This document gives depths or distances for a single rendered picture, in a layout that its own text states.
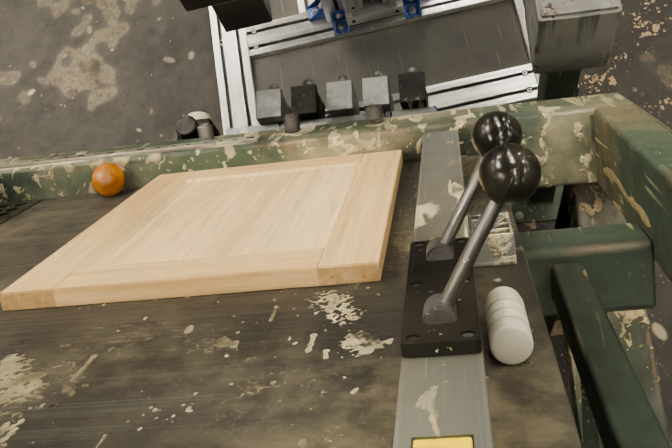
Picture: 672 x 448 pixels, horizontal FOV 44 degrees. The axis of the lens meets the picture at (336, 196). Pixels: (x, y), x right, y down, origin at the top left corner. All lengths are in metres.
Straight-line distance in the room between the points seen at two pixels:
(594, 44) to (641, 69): 0.95
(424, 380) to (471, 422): 0.06
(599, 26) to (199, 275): 0.76
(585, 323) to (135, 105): 1.85
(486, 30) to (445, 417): 1.70
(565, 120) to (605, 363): 0.58
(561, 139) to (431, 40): 0.91
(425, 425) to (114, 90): 2.13
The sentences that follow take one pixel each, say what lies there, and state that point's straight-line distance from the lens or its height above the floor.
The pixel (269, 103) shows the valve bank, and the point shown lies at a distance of 1.44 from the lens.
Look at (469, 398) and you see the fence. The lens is 0.47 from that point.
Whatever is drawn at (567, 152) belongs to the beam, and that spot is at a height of 0.87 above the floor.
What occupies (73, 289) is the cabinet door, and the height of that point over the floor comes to 1.29.
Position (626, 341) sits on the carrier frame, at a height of 0.79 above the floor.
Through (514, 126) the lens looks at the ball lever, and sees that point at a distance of 0.63.
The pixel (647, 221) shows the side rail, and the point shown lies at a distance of 0.95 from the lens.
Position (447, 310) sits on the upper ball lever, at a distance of 0.54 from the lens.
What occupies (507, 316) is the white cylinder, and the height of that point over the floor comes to 1.43.
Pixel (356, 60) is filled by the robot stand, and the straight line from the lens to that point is 2.09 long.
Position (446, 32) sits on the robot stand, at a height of 0.21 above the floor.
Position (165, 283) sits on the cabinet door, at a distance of 0.80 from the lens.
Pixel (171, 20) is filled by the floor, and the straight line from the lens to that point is 2.55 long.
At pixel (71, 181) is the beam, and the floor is 0.89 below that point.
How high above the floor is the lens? 2.01
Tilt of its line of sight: 68 degrees down
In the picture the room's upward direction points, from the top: 27 degrees counter-clockwise
